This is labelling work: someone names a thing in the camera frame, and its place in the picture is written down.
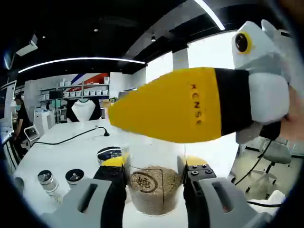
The curved ceiling light strip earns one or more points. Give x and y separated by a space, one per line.
83 59

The black and white shirt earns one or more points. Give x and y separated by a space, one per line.
82 111

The large seasoning bottle pale powder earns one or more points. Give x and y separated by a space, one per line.
109 154

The ceiling track spotlight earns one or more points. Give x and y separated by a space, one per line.
153 38

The shelving rack with white bins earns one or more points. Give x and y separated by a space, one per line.
90 91

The large seasoning bottle brown granules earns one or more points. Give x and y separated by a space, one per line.
154 190

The straight ceiling light strip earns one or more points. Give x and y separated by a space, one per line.
211 14

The small seasoning bottle white powder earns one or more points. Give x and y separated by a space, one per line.
74 177

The white laptop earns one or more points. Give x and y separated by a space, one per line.
8 99

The white ceiling air conditioner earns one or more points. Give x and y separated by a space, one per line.
26 46

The small seasoning bottle beige granules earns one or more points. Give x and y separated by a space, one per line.
47 181

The person's right hand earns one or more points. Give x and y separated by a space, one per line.
295 118

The small green plant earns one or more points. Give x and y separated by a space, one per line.
114 100

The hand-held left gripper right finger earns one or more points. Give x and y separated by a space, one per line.
209 204

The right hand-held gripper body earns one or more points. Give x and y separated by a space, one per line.
261 52

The white plastic bag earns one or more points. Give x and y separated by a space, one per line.
275 197

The grey office chair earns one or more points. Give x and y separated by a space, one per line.
278 154

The teal storage box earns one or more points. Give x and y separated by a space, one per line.
52 104

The white mesh office chair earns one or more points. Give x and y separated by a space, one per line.
32 134

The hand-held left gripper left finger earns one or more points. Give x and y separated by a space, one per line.
90 204

